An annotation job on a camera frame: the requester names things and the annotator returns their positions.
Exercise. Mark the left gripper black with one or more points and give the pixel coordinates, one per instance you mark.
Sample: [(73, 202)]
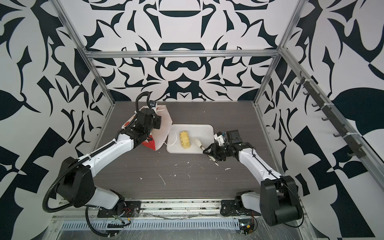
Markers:
[(157, 119)]

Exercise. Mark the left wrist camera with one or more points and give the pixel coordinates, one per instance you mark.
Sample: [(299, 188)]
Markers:
[(153, 104)]

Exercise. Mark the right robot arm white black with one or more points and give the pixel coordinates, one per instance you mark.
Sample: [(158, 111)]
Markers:
[(278, 201)]

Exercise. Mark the white slotted cable duct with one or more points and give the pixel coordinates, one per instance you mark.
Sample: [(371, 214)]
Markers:
[(162, 224)]

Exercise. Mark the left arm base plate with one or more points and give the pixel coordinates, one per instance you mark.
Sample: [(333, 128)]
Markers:
[(124, 210)]

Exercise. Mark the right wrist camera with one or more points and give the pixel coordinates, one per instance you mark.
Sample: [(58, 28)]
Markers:
[(221, 139)]

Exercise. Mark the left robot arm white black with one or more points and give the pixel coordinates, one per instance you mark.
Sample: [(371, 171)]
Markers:
[(75, 182)]

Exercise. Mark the grey wall hook rack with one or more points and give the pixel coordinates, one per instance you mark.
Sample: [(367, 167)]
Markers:
[(334, 116)]

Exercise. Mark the white plastic tray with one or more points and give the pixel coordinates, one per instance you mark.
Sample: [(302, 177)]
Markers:
[(205, 133)]

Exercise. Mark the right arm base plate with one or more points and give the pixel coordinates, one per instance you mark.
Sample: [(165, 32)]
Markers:
[(229, 208)]

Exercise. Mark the small circuit board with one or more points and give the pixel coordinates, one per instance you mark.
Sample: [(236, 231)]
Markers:
[(248, 228)]

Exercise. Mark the red white paper bag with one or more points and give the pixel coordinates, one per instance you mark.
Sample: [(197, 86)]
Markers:
[(157, 137)]

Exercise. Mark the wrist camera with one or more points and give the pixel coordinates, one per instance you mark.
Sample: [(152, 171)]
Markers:
[(153, 104), (221, 139)]

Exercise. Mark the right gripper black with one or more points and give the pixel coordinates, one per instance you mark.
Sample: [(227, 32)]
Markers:
[(215, 151)]

